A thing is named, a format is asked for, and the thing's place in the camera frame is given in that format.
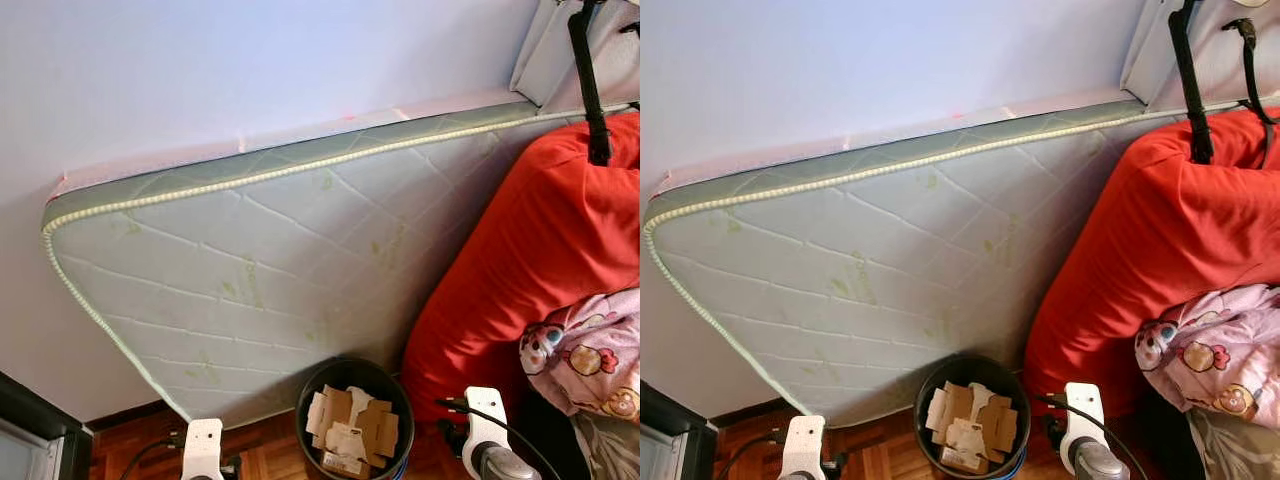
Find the brown cardboard piece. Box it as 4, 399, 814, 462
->
320, 385, 400, 463
940, 383, 1019, 463

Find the black round waste bin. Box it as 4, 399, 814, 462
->
295, 357, 416, 480
914, 355, 1031, 480

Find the black framed cabinet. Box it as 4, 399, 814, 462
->
640, 380, 719, 480
0, 370, 94, 480

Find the pink cartoon print blanket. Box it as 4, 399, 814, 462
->
518, 288, 641, 421
1135, 283, 1280, 421

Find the grey-green quilted mattress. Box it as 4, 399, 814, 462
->
643, 97, 1251, 429
42, 100, 593, 429

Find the long red cushion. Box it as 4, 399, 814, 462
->
1022, 108, 1280, 421
400, 110, 641, 426

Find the thick black tube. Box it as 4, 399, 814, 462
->
1168, 0, 1216, 167
567, 0, 613, 167

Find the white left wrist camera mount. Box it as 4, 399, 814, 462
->
180, 418, 227, 480
780, 415, 829, 480

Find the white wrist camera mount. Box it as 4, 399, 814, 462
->
780, 415, 829, 480
462, 387, 513, 479
1060, 383, 1109, 476
180, 418, 227, 480

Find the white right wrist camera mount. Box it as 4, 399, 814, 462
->
1060, 383, 1109, 476
462, 387, 513, 479

